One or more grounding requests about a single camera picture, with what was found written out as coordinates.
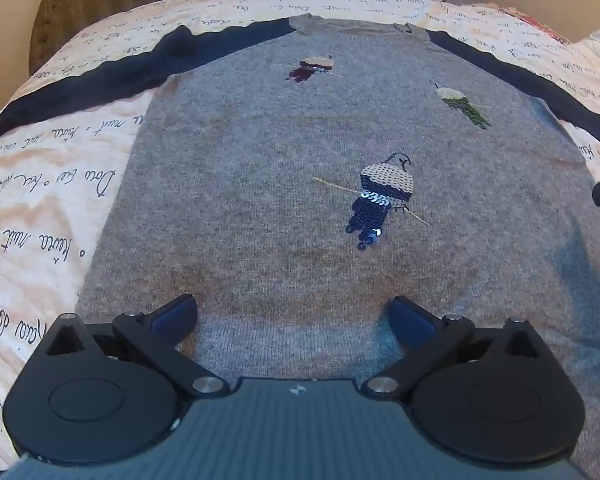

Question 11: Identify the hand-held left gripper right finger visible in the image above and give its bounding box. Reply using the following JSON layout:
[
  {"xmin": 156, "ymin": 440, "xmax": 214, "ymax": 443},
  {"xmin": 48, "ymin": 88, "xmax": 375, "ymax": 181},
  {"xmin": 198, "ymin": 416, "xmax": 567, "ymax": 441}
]
[{"xmin": 362, "ymin": 296, "xmax": 557, "ymax": 402}]

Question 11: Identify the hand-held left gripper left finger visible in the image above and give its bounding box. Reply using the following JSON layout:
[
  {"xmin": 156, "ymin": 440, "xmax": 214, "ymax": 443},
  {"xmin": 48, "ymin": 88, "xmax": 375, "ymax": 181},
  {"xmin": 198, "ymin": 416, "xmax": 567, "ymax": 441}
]
[{"xmin": 30, "ymin": 294, "xmax": 231, "ymax": 402}]

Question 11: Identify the grey sweater with navy sleeves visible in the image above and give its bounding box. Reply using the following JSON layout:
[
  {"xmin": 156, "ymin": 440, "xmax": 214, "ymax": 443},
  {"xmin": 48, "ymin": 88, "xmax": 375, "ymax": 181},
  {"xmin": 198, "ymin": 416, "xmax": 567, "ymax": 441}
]
[{"xmin": 0, "ymin": 14, "xmax": 600, "ymax": 480}]

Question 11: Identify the white quilted cloth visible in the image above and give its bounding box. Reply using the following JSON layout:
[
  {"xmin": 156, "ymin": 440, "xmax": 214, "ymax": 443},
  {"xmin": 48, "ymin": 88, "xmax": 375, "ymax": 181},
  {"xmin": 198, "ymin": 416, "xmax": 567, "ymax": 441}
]
[{"xmin": 565, "ymin": 25, "xmax": 600, "ymax": 87}]

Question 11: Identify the white script-print bedsheet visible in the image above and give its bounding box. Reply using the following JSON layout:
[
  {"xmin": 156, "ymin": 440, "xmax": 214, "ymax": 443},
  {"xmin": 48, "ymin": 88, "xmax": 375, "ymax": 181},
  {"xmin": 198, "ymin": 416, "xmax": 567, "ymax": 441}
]
[{"xmin": 0, "ymin": 0, "xmax": 600, "ymax": 476}]

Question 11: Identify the red floral cloth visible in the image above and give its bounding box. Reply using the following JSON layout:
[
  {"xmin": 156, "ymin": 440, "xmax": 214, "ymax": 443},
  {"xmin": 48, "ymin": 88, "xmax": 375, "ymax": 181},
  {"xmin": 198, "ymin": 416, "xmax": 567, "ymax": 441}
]
[{"xmin": 497, "ymin": 7, "xmax": 573, "ymax": 45}]

